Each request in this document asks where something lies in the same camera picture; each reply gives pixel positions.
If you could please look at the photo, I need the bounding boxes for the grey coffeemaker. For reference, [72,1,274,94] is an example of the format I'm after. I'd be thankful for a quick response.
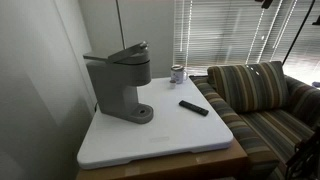
[83,41,153,124]

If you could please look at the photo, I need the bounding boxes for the small white coffee pod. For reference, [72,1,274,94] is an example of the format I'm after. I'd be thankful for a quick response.
[169,80,176,89]

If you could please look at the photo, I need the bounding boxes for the white ceramic mug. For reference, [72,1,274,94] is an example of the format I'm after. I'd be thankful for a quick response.
[171,65,188,84]

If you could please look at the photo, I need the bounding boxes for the black remote control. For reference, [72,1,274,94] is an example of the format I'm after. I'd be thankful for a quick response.
[179,100,209,116]

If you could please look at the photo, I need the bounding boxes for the white plastic board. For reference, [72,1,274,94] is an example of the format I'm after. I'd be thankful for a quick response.
[77,78,233,169]

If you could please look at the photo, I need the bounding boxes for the white window blinds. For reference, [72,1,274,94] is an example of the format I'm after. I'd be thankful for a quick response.
[173,0,320,84]

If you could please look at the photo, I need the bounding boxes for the striped sofa cushion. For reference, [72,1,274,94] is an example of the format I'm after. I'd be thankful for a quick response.
[207,61,289,113]

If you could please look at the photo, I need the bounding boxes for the brown cardboard box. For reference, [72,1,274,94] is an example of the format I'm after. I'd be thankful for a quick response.
[76,140,248,180]

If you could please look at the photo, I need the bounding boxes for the striped sofa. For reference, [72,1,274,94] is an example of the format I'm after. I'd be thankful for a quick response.
[191,73,320,180]

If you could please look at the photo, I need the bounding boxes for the black tripod stand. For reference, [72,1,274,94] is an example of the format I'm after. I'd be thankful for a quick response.
[257,0,320,66]

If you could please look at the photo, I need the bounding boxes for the black metal frame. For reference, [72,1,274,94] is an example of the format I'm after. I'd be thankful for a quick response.
[285,127,320,180]

